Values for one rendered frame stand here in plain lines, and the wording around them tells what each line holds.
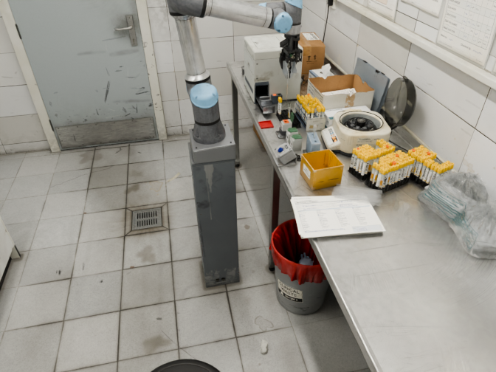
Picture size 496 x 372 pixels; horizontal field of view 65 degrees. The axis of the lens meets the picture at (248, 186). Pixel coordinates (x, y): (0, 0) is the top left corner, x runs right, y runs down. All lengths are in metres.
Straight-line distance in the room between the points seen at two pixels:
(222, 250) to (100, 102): 1.95
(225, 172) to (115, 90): 1.93
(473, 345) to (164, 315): 1.55
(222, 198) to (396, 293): 0.97
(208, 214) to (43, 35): 2.09
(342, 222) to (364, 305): 0.35
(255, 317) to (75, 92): 2.36
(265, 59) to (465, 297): 1.49
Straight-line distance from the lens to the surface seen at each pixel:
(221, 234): 2.09
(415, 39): 1.94
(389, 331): 1.23
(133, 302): 2.41
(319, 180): 1.61
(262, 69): 2.24
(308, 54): 2.70
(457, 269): 1.46
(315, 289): 2.09
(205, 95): 1.70
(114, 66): 3.50
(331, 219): 1.48
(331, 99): 2.10
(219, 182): 1.87
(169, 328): 2.26
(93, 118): 3.71
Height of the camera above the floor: 1.86
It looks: 37 degrees down
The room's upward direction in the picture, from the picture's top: 1 degrees counter-clockwise
